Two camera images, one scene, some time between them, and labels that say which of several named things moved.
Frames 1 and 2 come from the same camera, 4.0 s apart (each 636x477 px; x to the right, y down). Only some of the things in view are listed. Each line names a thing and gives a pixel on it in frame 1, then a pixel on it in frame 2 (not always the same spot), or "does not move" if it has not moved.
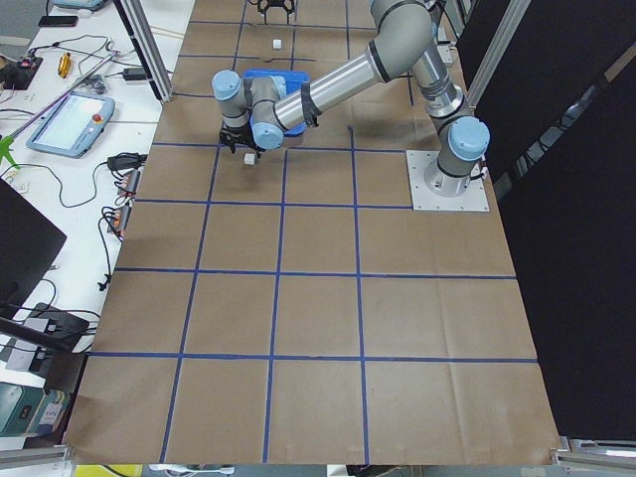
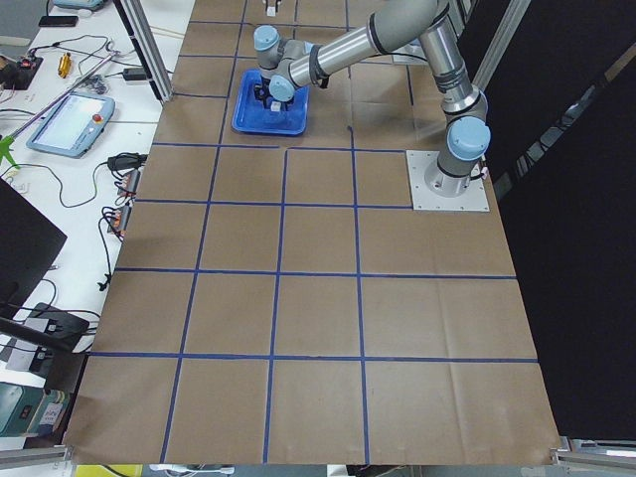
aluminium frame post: [147, 46] does not move
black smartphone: [58, 21] does not move
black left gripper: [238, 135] → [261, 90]
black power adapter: [134, 74] does not move
